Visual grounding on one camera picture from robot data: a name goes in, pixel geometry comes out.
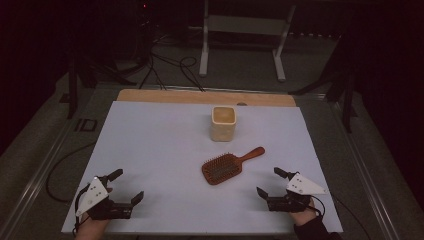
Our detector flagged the black looped floor cable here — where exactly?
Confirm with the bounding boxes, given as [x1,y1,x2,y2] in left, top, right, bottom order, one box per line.
[179,55,206,93]

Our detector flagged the brown wooden hairbrush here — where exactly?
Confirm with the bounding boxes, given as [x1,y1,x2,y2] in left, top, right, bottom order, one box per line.
[201,146,267,186]

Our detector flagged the white metal stand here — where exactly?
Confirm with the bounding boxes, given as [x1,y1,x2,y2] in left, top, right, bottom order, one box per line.
[198,0,298,83]

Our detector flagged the black stand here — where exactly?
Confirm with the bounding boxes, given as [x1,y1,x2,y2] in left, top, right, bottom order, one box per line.
[64,49,138,120]
[288,33,359,134]

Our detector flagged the beige square cup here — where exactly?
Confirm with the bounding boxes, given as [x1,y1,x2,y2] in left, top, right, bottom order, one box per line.
[209,105,238,143]

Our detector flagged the person's right hand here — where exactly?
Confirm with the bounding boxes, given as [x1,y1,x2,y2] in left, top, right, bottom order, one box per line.
[289,198,321,228]

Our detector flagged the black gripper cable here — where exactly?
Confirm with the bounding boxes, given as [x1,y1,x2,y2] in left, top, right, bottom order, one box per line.
[73,184,91,238]
[308,194,327,218]

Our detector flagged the dark equipment with red light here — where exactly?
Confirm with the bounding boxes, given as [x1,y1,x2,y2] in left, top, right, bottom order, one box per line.
[133,0,158,64]

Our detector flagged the metal floor rail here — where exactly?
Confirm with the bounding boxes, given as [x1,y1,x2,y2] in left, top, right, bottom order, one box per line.
[328,99,401,240]
[0,116,78,240]

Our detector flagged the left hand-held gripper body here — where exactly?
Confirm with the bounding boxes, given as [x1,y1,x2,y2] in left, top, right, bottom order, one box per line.
[75,175,134,221]

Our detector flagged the person's left hand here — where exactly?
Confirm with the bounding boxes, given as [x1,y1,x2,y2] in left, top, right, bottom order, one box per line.
[74,213,111,240]

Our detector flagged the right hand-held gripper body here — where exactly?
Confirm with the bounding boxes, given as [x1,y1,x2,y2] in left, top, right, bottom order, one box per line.
[266,172,327,214]

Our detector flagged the white table mat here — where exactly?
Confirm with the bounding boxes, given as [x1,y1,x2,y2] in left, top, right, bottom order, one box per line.
[60,100,344,234]

